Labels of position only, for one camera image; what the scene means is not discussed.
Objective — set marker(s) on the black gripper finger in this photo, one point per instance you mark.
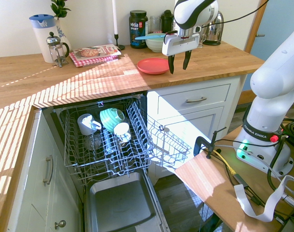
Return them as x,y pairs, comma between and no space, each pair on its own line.
187,59
171,64

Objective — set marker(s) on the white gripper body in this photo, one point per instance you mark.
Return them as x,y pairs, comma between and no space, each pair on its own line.
180,44

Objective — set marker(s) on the red plastic plate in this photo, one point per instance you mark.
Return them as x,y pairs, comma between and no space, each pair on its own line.
152,65

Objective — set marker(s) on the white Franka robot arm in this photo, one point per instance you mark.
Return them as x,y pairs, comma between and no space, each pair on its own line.
270,79

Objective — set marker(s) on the grey dishwasher door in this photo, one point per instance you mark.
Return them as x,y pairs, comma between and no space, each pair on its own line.
120,203

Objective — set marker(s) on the pale green bowl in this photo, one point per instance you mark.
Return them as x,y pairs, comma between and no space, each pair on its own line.
155,44

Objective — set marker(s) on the black shaker bottle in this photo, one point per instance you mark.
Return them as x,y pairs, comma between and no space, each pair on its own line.
166,21

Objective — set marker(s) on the blue spatula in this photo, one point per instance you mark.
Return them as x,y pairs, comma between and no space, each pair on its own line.
149,36

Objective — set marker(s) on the clear glass jar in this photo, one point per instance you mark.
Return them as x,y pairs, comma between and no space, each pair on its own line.
155,24

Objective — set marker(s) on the stainless steel kettle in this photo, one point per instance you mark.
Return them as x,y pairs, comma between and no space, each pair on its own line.
214,31

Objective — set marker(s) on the white cabinet drawer front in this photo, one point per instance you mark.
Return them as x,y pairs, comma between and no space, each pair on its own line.
195,94

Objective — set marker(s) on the black protein powder tub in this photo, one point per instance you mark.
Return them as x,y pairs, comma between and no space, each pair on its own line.
138,29

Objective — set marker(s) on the black candle holder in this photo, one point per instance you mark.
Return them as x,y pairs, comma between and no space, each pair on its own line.
117,44

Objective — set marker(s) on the white taper candle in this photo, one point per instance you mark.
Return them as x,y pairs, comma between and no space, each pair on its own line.
115,17

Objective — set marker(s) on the food processor cookbook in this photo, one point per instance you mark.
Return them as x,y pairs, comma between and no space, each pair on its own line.
96,51

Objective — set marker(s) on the teal bowl in rack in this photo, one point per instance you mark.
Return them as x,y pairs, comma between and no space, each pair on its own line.
111,118

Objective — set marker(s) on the white mug dark inside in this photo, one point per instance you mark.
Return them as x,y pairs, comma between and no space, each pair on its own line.
122,131

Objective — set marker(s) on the black table clamp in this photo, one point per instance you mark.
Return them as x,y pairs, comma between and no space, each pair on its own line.
202,143

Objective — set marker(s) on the red gingham book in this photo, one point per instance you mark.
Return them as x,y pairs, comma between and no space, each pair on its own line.
76,61

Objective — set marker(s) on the dark tumbler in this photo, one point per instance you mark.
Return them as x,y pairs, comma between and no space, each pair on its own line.
109,141

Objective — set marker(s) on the clear drinking glass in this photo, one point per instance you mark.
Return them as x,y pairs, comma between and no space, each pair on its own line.
92,142

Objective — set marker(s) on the white floral vase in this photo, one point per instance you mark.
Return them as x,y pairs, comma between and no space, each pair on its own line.
62,33

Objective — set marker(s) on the glass French press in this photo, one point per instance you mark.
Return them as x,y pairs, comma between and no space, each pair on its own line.
57,49

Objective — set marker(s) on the green plant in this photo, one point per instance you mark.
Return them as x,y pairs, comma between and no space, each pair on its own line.
60,8

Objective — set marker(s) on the white blue water filter jug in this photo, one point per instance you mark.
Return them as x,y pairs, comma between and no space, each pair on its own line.
44,36

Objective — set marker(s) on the metal cabinet knob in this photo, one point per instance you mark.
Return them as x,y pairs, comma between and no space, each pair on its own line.
60,224

